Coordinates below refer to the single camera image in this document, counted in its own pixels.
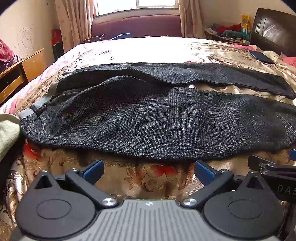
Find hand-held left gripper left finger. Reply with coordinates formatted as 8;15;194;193
30;159;118;208

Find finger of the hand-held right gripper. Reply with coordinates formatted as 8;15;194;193
248;154;277;171

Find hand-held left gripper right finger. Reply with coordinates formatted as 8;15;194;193
181;160;270;208

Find dark grey checked pants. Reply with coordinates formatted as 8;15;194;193
20;62;296;162

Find floral satin bedspread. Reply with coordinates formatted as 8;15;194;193
0;37;296;241

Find pale green cloth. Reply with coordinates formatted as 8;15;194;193
0;113;23;163

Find black phone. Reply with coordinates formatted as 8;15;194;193
247;50;276;65

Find pink pillow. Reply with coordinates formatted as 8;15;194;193
233;43;296;69

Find dark brown headboard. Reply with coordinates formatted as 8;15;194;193
250;8;296;57

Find pile of clothes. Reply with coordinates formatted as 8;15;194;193
205;23;242;42

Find dark wooden rack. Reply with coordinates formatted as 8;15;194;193
84;34;105;43

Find yellow box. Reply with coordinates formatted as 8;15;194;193
240;14;252;39

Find red bag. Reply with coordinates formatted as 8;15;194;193
51;29;63;46

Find pink red cloth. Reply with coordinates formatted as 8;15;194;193
0;39;16;68

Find beige patterned curtain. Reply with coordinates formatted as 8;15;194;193
54;0;96;52
178;0;207;39

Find maroon padded bench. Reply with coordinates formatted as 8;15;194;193
91;14;182;41

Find bright window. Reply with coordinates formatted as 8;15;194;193
95;0;180;16

